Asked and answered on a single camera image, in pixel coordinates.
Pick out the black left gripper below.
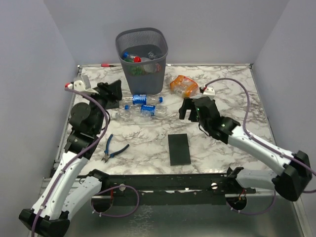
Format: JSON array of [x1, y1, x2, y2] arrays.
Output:
[[84, 79, 123, 132]]

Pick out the crushed orange plastic bottle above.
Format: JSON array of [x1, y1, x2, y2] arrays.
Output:
[[169, 75, 199, 98]]

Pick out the green plastic bottle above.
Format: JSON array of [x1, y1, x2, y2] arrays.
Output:
[[125, 56, 145, 76]]

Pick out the pepsi bottle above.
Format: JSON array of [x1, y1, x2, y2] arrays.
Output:
[[122, 52, 141, 63], [124, 105, 167, 117], [122, 94, 163, 105]]

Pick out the red label clear bottle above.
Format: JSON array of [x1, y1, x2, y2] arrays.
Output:
[[140, 57, 155, 73]]

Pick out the small orange juice bottle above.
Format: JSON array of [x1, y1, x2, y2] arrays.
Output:
[[154, 63, 161, 73]]

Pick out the Starbucks latte bottle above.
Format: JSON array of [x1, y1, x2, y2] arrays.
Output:
[[148, 51, 159, 60]]

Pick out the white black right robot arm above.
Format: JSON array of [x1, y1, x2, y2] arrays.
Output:
[[179, 97, 312, 201]]

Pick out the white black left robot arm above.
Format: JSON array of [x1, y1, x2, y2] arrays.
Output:
[[19, 80, 122, 237]]

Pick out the grey mesh waste bin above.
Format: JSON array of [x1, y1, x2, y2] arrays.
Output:
[[116, 28, 168, 95]]

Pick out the black block far left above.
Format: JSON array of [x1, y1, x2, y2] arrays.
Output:
[[105, 101, 119, 110]]

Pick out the black block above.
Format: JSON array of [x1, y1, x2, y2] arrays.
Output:
[[105, 101, 119, 110], [168, 134, 191, 166]]

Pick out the black block near centre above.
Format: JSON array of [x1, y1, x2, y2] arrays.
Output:
[[168, 134, 191, 166]]

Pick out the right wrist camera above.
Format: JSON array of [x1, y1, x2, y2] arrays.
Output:
[[199, 85, 216, 99]]

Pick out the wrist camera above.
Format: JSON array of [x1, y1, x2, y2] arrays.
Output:
[[199, 85, 216, 99], [65, 75, 99, 95]]

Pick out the red handled screwdriver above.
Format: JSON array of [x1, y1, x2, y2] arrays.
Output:
[[101, 63, 117, 68]]

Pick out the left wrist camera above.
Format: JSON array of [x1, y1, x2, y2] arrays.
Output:
[[65, 75, 99, 95]]

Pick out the blue handled pliers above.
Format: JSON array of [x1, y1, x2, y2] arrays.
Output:
[[101, 134, 130, 163]]

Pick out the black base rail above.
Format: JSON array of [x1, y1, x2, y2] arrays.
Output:
[[80, 172, 250, 207]]

